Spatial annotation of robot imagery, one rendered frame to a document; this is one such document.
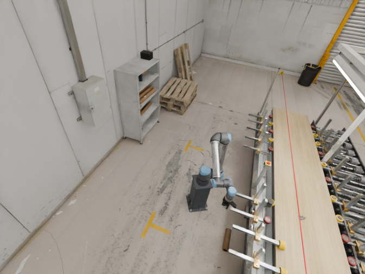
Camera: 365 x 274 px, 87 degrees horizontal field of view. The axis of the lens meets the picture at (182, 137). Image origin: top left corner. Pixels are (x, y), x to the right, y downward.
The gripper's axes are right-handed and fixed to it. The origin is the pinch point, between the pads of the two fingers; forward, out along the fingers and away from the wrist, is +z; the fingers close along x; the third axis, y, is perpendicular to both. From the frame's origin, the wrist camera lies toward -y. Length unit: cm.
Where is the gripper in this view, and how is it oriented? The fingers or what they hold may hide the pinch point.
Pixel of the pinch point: (226, 208)
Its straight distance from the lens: 248.4
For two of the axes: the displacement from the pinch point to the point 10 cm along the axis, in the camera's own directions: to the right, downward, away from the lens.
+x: -3.3, 6.0, -7.3
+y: -9.4, -2.9, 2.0
